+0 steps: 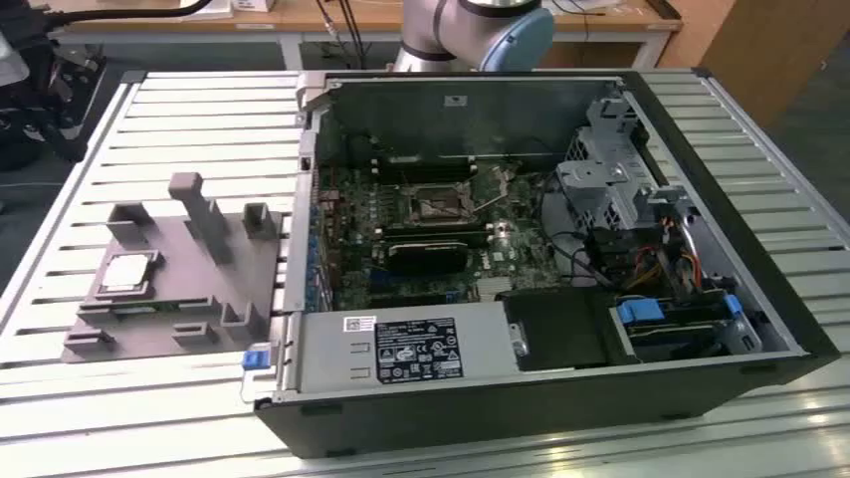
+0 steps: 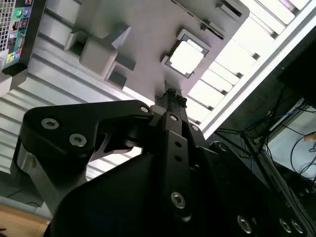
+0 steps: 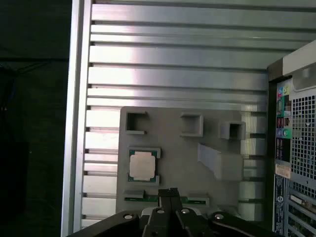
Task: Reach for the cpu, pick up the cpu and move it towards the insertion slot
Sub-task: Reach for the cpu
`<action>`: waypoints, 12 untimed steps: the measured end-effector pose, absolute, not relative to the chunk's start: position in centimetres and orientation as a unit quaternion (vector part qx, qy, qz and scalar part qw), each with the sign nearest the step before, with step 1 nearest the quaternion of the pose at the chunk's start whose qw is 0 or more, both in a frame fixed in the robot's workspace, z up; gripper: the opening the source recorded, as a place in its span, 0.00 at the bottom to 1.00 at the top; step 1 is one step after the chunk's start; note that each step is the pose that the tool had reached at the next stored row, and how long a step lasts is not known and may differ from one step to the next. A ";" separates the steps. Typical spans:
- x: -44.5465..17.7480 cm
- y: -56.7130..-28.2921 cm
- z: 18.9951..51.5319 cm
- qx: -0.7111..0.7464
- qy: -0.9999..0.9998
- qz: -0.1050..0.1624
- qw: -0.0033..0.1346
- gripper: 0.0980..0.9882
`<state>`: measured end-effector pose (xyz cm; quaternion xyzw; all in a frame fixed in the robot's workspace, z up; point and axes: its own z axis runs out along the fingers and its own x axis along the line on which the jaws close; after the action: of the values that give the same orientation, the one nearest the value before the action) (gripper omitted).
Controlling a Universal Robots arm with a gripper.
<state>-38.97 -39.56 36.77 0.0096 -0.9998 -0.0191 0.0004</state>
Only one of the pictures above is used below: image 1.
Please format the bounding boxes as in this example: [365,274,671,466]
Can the wooden cabinet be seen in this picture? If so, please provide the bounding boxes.
[656,0,850,131]

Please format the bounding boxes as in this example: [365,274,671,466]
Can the silver chipset heatsink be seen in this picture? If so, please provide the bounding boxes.
[476,278,517,301]

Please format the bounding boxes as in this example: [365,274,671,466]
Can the black RAM slots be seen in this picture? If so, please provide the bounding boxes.
[369,152,480,183]

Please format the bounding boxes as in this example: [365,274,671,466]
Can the silver square CPU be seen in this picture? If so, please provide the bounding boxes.
[98,252,157,296]

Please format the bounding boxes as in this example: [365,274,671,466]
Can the green motherboard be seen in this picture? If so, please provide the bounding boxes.
[309,157,580,311]

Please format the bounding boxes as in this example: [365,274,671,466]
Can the green RAM stick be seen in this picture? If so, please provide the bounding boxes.
[110,300,181,316]

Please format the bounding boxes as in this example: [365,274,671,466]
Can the black plastic shroud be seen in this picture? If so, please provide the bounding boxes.
[496,287,636,373]

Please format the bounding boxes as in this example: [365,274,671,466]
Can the silver metal disk bay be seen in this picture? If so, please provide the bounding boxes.
[553,97,667,233]

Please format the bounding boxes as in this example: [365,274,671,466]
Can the orange and yellow wires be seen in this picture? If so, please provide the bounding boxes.
[623,247,707,291]

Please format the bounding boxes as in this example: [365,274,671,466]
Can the black graphics card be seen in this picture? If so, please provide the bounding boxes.
[386,240,471,274]

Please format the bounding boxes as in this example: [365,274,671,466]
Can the wooden desk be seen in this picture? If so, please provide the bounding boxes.
[45,0,684,72]

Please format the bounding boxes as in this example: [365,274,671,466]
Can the white box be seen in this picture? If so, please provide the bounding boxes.
[192,0,234,21]

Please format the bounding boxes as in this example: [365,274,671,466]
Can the thick black cable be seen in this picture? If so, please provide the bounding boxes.
[38,0,221,27]

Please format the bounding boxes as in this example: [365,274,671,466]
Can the blue disk carrier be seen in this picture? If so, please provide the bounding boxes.
[615,295,667,328]

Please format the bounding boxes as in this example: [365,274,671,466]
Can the black RAM stick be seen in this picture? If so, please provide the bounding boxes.
[380,225,487,246]

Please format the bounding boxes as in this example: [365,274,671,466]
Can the grey plastic parts rack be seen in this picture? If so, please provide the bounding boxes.
[58,171,288,364]

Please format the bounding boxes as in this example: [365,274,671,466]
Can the thin black wire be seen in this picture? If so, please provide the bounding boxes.
[537,231,620,291]

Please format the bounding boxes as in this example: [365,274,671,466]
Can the CPU socket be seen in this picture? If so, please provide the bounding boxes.
[404,183,476,223]

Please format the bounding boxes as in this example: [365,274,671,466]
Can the black open PC case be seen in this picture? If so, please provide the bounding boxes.
[250,69,841,460]

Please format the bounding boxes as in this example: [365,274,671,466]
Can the metal socket cover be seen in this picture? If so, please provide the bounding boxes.
[488,164,524,201]

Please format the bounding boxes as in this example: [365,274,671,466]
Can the grey power supply unit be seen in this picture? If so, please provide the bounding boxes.
[294,300,520,392]

